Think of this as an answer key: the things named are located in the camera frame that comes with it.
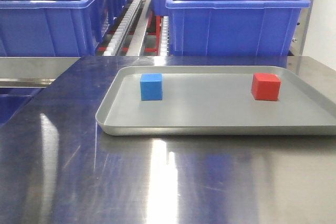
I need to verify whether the blue cube block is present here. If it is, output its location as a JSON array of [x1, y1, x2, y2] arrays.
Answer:
[[140, 73, 163, 101]]

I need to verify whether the red cube block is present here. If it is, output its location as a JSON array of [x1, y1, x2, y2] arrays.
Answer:
[[251, 73, 281, 101]]

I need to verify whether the grey metal tray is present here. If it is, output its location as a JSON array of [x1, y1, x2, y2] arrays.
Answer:
[[96, 66, 335, 136]]

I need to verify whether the blue bin front right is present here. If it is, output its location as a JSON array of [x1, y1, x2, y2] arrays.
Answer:
[[166, 0, 310, 57]]

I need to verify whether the blue bin front left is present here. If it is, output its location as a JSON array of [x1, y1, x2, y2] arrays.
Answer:
[[0, 0, 110, 57]]

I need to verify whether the blue bin lower left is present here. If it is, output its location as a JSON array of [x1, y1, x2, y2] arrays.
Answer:
[[1, 87, 43, 127]]

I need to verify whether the white roller conveyor rail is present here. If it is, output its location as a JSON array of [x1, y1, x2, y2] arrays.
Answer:
[[103, 0, 142, 56]]

